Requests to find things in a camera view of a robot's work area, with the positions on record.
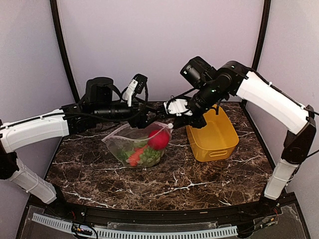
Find red toy tomato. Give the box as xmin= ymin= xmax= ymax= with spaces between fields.
xmin=148 ymin=130 xmax=170 ymax=150

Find clear zip top bag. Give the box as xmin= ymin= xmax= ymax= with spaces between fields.
xmin=102 ymin=121 xmax=173 ymax=168

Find yellow plastic basket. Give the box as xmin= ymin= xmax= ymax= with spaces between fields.
xmin=186 ymin=107 xmax=239 ymax=162

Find green toy grapes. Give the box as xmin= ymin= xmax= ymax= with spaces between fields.
xmin=139 ymin=147 xmax=164 ymax=166

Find red toy chili pepper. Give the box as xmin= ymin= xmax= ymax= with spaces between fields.
xmin=128 ymin=145 xmax=148 ymax=166

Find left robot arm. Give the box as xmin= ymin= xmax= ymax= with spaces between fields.
xmin=0 ymin=74 xmax=148 ymax=217

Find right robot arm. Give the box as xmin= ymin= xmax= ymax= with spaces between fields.
xmin=165 ymin=56 xmax=317 ymax=217

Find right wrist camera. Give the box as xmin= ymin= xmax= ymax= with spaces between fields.
xmin=163 ymin=99 xmax=193 ymax=117

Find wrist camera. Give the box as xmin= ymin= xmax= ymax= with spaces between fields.
xmin=122 ymin=74 xmax=148 ymax=107
xmin=163 ymin=99 xmax=193 ymax=117

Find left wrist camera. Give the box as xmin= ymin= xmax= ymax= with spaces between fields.
xmin=122 ymin=74 xmax=148 ymax=107

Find black front rail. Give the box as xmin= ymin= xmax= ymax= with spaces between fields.
xmin=24 ymin=194 xmax=300 ymax=227

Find white slotted cable duct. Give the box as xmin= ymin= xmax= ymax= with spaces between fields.
xmin=31 ymin=213 xmax=238 ymax=239

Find right black frame post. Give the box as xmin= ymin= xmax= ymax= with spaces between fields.
xmin=251 ymin=0 xmax=271 ymax=70

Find black frame post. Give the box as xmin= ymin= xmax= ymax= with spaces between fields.
xmin=49 ymin=0 xmax=80 ymax=103
xmin=251 ymin=0 xmax=271 ymax=70

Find left black frame post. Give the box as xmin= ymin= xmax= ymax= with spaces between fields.
xmin=49 ymin=0 xmax=80 ymax=103

